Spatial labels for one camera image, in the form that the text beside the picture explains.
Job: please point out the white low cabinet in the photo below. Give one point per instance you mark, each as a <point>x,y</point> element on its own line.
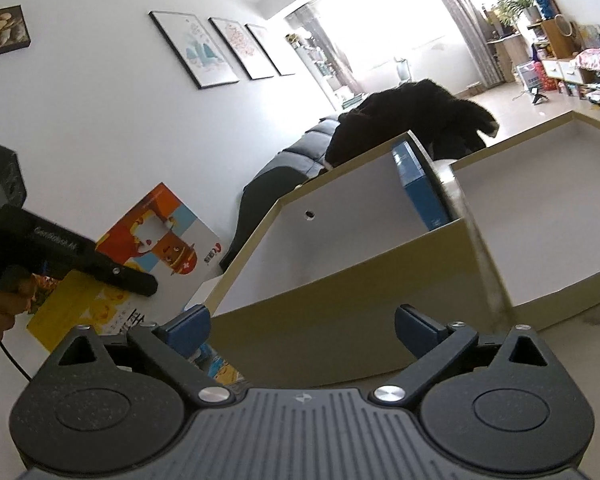
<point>555,70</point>

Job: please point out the dark grey sofa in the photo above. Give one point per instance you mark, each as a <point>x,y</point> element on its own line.
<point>280,175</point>

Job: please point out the wooden shelf cabinet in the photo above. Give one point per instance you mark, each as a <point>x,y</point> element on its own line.
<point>545,30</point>

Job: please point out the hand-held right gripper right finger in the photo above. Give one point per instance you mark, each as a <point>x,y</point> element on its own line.
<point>412,327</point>

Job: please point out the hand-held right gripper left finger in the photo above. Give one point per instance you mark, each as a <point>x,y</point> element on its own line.
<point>190,327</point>

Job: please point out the blue vase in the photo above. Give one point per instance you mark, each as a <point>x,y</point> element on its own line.
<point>546,7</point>

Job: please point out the yellow white box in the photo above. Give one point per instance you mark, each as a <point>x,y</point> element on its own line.
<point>80,310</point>

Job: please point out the grey patterned curtain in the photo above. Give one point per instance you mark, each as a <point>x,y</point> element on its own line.
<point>460,20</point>

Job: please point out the framed picture pale art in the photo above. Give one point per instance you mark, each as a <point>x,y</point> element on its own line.
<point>270,50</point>

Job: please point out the orange cartoon print box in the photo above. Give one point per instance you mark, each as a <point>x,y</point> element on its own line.
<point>180,240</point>

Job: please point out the white shelf rack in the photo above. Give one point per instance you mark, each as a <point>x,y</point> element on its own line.
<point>315,65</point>

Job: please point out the framed picture blue art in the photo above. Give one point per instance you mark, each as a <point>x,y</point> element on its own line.
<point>200,50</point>

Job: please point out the white marble desktop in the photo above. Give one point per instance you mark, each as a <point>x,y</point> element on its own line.
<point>580,345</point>

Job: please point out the person's left hand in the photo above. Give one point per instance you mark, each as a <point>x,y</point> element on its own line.
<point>5,315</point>

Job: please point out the white office chair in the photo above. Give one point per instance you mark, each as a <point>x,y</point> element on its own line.
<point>402,70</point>

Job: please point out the framed brown photo picture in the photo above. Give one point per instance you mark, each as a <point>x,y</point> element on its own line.
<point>2,32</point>

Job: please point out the light wooden cabinet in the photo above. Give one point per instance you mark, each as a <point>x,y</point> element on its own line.
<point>510,55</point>

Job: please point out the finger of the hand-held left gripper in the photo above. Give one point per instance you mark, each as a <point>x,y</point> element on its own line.
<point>125,275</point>

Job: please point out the small floor tripod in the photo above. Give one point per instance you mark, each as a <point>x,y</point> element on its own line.
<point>537,96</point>

